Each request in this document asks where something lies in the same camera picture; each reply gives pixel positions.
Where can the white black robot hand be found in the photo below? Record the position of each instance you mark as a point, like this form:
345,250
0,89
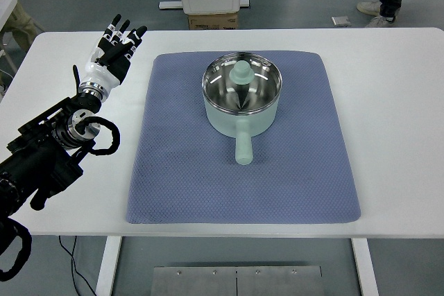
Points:
110,59

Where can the green pot with handle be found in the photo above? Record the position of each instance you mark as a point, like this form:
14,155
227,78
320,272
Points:
242,128

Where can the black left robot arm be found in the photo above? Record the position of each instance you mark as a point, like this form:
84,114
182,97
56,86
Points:
45,158

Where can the person in beige trousers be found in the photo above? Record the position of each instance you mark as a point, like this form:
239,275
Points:
22,27

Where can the brown cardboard box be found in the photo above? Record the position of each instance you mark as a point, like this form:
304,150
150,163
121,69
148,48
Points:
228,21

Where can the white side table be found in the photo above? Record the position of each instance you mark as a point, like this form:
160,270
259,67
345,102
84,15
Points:
6,8

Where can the glass lid with green knob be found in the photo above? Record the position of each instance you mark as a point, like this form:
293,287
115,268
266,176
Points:
242,83

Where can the blue quilted mat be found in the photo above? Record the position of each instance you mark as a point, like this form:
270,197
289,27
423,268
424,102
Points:
185,171

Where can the white table leg left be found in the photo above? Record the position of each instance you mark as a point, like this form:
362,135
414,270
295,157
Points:
109,265

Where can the white table leg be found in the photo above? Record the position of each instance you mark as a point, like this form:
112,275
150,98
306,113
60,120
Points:
109,265
364,266

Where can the small grey floor object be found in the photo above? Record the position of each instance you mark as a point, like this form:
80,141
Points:
342,21

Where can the grey metal floor plate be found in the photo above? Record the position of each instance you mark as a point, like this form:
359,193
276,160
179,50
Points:
240,280

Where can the white table leg right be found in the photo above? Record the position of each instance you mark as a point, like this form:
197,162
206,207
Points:
364,266

